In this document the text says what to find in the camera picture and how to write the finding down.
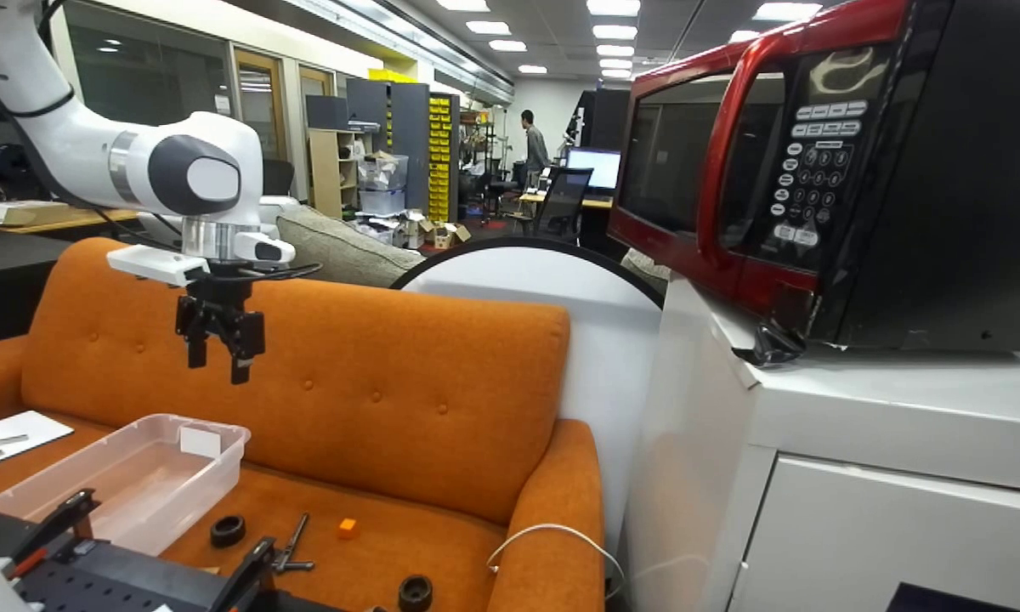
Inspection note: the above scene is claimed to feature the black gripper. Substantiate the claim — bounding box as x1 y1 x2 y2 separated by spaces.
175 263 272 388

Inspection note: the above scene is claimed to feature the clear plastic bin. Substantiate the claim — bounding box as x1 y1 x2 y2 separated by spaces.
0 411 255 558

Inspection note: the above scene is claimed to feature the grey cushion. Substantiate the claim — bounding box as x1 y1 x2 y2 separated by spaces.
262 201 429 289

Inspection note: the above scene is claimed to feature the orange fabric sofa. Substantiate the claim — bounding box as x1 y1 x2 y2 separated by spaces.
0 236 609 612

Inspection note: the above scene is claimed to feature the metal T-shaped tool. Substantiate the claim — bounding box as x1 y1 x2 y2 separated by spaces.
270 513 321 574

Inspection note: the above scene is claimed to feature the black toggle clamp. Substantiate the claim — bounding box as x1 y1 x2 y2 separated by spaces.
210 533 287 612
0 485 103 584

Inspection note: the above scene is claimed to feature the wooden shelf unit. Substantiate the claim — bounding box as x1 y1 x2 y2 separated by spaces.
302 123 361 222

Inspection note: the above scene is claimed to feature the white paper sheet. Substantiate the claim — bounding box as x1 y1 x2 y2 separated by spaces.
0 408 78 477

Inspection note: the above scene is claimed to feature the wooden table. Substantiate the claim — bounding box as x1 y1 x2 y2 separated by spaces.
0 199 146 238

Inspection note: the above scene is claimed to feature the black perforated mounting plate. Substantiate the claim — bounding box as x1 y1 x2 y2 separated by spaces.
0 504 343 612

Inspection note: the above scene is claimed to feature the yellow black banner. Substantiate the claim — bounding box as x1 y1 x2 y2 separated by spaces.
423 92 460 224

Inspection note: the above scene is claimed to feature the standing person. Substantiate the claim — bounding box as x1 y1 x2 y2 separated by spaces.
518 107 556 185

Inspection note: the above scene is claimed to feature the black office chair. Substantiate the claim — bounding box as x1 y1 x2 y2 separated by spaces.
536 168 596 245

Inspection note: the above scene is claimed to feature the white round panel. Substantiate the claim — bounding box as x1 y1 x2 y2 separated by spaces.
390 236 667 547

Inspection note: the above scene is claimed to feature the laptop with lit screen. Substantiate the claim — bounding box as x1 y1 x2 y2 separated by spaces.
560 145 626 199

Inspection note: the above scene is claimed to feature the white cabinet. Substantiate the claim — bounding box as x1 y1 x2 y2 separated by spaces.
624 277 1020 612

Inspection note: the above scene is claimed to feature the red microwave oven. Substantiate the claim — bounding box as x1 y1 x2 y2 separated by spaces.
607 0 1020 368

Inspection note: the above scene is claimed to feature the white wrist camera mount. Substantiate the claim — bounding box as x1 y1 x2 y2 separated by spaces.
106 245 214 289

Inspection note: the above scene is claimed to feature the black rubber ring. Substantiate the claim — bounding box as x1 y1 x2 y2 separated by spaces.
207 513 248 552
396 574 438 612

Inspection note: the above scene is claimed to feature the white cable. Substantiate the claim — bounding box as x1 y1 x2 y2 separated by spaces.
482 521 630 591

